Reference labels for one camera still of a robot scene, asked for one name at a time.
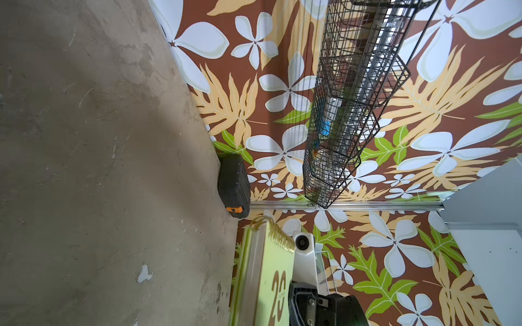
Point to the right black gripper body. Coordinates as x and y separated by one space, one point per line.
308 307

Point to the green 2026 desk calendar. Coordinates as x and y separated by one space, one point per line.
264 275

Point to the black hard case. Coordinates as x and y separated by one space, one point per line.
234 186

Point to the blue object in basket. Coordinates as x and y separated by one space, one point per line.
324 128

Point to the white mesh basket right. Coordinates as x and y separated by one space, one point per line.
485 220

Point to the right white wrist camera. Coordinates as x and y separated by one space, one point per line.
304 270

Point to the black wire basket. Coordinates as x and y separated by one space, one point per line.
359 71

